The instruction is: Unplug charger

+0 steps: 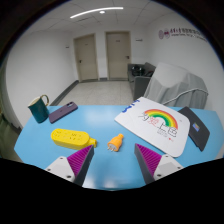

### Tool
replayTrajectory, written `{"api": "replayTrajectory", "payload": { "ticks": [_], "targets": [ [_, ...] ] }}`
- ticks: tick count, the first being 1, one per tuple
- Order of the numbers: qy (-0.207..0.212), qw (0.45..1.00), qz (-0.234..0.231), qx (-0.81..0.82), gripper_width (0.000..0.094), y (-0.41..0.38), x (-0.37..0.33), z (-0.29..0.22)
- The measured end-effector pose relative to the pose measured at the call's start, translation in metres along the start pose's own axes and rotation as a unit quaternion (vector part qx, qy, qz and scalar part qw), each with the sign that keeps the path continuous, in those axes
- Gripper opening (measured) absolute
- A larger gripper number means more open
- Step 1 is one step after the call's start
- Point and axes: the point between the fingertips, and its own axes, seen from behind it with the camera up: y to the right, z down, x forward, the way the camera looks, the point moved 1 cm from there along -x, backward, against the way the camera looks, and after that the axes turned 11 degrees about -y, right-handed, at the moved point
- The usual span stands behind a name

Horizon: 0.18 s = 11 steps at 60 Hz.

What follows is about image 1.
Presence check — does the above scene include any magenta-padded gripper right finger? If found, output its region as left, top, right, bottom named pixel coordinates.
left=134, top=143, right=184, bottom=185

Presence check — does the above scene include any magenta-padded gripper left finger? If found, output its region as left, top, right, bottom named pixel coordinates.
left=44, top=144, right=95, bottom=187

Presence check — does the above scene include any orange charger plug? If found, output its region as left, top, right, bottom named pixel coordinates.
left=106, top=133, right=125, bottom=153

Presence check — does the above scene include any yellow power strip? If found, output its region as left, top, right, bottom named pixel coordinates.
left=50, top=128, right=98, bottom=150

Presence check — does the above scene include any white card with rainbow print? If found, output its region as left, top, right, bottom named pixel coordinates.
left=114, top=96, right=191, bottom=158

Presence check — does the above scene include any purple smartphone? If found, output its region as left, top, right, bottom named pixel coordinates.
left=48, top=101, right=79, bottom=125

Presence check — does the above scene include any grey sofa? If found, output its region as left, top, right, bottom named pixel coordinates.
left=127, top=61, right=157, bottom=101

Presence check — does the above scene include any chair under grey cover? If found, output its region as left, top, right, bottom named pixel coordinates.
left=143, top=61, right=209, bottom=109

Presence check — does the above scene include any black bag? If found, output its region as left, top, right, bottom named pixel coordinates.
left=131, top=65, right=146, bottom=76

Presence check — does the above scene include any beige door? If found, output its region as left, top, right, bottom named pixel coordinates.
left=73, top=33, right=99, bottom=83
left=105, top=30, right=132, bottom=81

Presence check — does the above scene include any long ceiling light strip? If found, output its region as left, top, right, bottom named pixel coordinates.
left=69, top=6, right=124, bottom=20

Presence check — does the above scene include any teal mug with gold handle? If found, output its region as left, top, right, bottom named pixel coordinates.
left=27, top=94, right=50, bottom=124

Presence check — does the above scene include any wall logo lettering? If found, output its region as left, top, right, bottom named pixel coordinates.
left=157, top=27, right=204, bottom=42

